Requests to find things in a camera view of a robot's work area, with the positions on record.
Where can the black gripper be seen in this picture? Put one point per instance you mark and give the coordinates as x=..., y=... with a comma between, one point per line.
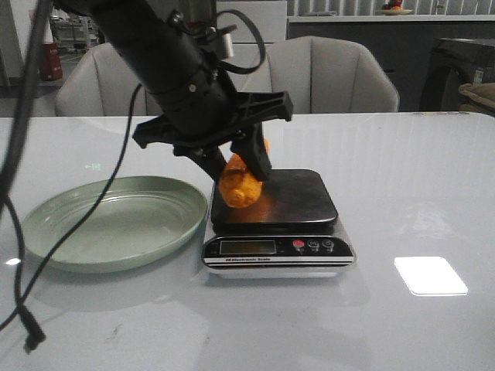
x=201, y=113

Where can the orange corn cob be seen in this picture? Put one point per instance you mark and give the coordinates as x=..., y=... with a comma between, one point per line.
x=237, y=185

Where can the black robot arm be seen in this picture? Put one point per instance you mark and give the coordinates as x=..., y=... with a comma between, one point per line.
x=151, y=47

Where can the black silver kitchen scale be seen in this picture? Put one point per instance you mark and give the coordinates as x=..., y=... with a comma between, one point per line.
x=292, y=231

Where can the green round plate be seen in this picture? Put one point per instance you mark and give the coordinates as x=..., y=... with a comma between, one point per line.
x=140, y=219

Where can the grey upholstered chair right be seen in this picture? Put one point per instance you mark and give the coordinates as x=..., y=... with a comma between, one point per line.
x=324, y=75

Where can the grey upholstered chair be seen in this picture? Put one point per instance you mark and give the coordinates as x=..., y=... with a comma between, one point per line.
x=100, y=85
x=324, y=75

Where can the white refrigerator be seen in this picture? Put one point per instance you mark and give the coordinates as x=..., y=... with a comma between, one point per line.
x=270, y=17

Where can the grey upholstered chair left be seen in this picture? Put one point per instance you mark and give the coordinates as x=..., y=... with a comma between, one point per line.
x=100, y=85

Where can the red bin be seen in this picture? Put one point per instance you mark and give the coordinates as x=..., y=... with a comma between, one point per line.
x=50, y=67

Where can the dark grey sideboard counter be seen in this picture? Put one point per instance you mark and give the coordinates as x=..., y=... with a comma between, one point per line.
x=402, y=44

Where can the dark appliance at right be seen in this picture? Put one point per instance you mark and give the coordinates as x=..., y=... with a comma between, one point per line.
x=452, y=63

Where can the beige cushion at right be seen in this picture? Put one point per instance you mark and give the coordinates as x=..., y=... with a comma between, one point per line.
x=477, y=97

